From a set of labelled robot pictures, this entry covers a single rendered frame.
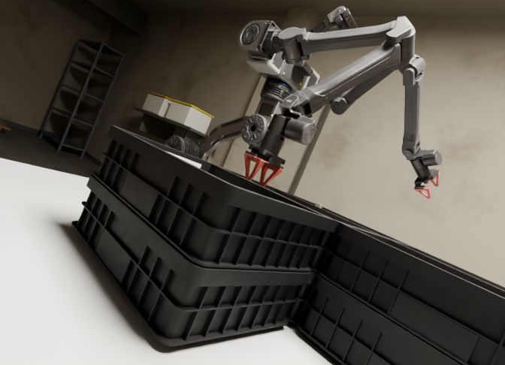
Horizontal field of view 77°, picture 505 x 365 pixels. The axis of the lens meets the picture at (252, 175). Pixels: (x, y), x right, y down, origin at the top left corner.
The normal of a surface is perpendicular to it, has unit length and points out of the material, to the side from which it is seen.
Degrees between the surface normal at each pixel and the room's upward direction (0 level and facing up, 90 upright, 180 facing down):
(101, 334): 0
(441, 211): 90
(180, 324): 90
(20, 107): 90
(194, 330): 90
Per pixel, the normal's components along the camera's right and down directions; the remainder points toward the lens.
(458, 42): -0.57, -0.23
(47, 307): 0.39, -0.92
